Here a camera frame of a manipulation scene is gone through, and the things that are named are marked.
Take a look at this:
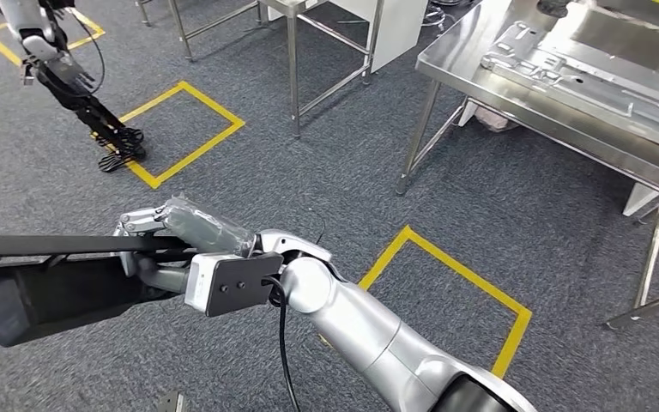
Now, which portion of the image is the stamped sheet metal panel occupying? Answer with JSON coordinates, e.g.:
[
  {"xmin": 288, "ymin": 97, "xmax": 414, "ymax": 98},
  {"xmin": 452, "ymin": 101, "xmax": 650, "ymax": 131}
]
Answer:
[{"xmin": 480, "ymin": 20, "xmax": 659, "ymax": 157}]

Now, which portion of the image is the long black plastic part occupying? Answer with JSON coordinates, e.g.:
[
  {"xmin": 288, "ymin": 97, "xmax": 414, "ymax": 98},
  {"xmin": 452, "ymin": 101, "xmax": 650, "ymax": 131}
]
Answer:
[{"xmin": 0, "ymin": 233, "xmax": 203, "ymax": 349}]

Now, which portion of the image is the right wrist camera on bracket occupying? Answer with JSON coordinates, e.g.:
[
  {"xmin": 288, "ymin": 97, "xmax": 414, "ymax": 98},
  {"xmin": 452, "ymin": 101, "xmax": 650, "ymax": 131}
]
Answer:
[{"xmin": 184, "ymin": 251, "xmax": 285, "ymax": 318}]

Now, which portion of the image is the white board panel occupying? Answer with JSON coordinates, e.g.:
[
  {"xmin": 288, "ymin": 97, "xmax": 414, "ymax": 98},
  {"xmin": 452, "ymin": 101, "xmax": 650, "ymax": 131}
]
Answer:
[{"xmin": 267, "ymin": 0, "xmax": 430, "ymax": 74}]

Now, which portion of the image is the stainless steel workbench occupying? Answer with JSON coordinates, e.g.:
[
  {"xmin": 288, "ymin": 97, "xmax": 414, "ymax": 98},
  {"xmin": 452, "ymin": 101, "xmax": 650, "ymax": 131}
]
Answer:
[{"xmin": 396, "ymin": 0, "xmax": 659, "ymax": 332}]

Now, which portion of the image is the black camera cable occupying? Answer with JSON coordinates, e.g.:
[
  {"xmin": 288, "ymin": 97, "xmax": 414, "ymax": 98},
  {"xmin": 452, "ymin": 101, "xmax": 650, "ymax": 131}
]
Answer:
[{"xmin": 261, "ymin": 276, "xmax": 302, "ymax": 412}]

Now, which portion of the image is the white box under bench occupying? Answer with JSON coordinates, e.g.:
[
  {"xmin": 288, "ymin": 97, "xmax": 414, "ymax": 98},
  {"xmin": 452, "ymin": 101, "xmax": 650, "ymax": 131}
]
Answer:
[{"xmin": 622, "ymin": 181, "xmax": 659, "ymax": 218}]

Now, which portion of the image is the steel frame table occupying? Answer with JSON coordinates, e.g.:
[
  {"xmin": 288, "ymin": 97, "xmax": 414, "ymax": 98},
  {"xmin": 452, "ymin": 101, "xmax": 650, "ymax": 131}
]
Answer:
[{"xmin": 167, "ymin": 0, "xmax": 388, "ymax": 139}]

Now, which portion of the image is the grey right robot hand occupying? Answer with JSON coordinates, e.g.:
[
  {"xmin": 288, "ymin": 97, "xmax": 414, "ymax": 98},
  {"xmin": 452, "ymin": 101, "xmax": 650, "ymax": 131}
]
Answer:
[{"xmin": 112, "ymin": 196, "xmax": 257, "ymax": 295}]

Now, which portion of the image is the pale pink block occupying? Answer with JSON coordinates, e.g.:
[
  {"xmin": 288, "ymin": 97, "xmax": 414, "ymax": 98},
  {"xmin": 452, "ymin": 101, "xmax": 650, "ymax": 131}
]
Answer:
[{"xmin": 456, "ymin": 99, "xmax": 519, "ymax": 134}]

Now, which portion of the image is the second robot grey hand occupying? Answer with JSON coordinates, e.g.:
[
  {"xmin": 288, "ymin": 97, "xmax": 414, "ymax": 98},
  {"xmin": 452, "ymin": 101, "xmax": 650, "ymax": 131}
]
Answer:
[{"xmin": 44, "ymin": 51, "xmax": 96, "ymax": 97}]

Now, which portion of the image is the yellow floor tape square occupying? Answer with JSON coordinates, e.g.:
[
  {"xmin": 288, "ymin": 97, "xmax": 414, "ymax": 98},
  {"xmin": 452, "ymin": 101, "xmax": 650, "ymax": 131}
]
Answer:
[{"xmin": 317, "ymin": 225, "xmax": 534, "ymax": 380}]

